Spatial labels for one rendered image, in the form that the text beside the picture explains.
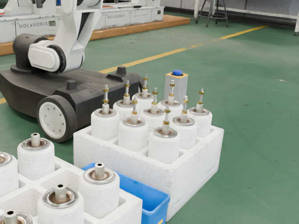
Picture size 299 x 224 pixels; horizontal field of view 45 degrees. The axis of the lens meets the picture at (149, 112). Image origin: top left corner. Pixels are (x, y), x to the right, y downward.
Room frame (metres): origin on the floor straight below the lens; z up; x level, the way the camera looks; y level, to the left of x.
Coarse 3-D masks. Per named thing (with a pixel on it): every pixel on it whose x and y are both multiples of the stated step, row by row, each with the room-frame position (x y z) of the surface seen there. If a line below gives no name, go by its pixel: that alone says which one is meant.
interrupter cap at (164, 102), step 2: (162, 100) 1.28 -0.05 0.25; (164, 100) 1.29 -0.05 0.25; (166, 100) 1.29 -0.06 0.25; (174, 100) 1.30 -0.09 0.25; (176, 100) 1.29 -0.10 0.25; (162, 102) 1.27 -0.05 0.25; (164, 102) 1.27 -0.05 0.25; (166, 102) 1.28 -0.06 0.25; (174, 102) 1.28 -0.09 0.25; (176, 102) 1.28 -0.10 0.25; (178, 102) 1.28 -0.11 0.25; (162, 104) 1.24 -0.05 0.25; (164, 104) 1.24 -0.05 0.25; (166, 104) 1.24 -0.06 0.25; (168, 104) 1.26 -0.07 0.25; (174, 104) 1.26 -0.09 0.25; (176, 104) 1.25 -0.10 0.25; (178, 104) 1.26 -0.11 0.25; (180, 104) 1.26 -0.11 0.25; (170, 106) 1.23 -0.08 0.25; (172, 106) 1.23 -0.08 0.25; (174, 106) 1.23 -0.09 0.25; (176, 106) 1.23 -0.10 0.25; (178, 106) 1.24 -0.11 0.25
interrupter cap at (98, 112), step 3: (96, 111) 1.13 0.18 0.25; (99, 111) 1.14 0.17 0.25; (111, 111) 1.14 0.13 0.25; (114, 111) 1.14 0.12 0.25; (96, 114) 1.10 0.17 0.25; (99, 114) 1.11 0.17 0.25; (102, 114) 1.11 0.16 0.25; (105, 114) 1.12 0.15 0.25; (108, 114) 1.12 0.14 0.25; (111, 114) 1.11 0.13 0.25; (114, 114) 1.11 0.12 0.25
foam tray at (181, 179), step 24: (96, 144) 1.05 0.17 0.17; (216, 144) 1.18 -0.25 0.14; (120, 168) 1.00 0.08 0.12; (144, 168) 0.95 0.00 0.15; (168, 168) 0.91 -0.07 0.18; (192, 168) 1.02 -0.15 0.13; (216, 168) 1.21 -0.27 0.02; (168, 192) 0.90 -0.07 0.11; (192, 192) 1.04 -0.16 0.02; (168, 216) 0.90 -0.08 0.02
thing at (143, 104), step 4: (140, 100) 1.29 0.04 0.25; (144, 100) 1.29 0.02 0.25; (148, 100) 1.29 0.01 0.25; (152, 100) 1.30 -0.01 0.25; (156, 100) 1.33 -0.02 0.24; (140, 104) 1.28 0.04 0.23; (144, 104) 1.28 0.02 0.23; (148, 104) 1.29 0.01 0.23; (140, 108) 1.28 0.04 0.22; (144, 108) 1.28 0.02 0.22
